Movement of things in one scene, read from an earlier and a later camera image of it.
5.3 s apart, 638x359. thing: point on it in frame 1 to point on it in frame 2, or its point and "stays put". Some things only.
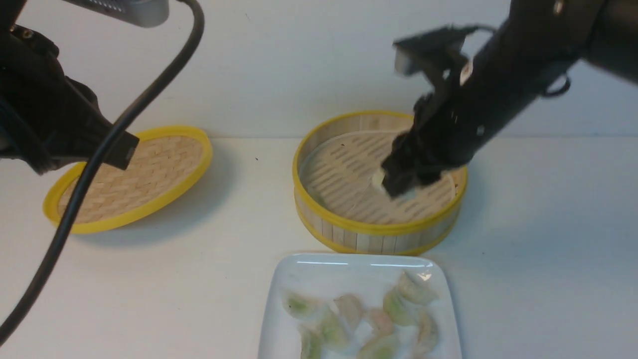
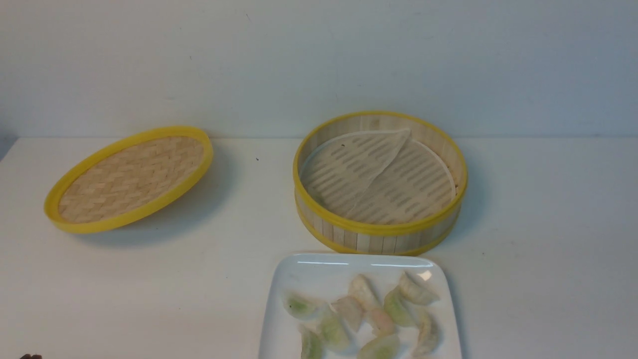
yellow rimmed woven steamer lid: (166, 163) stays put
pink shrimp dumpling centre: (381, 323) stays put
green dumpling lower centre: (334, 336) stays put
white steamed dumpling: (377, 179) to (360, 288)
